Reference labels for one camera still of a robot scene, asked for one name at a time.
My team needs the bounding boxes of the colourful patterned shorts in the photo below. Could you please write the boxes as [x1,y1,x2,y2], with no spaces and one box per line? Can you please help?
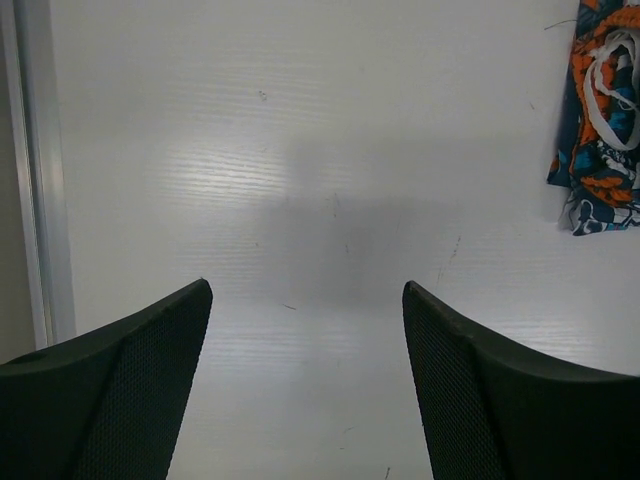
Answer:
[547,1,639,236]

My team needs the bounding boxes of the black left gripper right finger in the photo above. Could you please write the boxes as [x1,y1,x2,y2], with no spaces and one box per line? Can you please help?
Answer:
[402,281,639,479]

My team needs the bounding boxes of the aluminium table edge rail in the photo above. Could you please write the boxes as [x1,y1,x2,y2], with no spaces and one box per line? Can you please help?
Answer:
[1,1,76,349]

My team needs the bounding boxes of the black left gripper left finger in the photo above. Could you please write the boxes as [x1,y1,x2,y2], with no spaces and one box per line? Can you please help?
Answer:
[1,279,213,479]

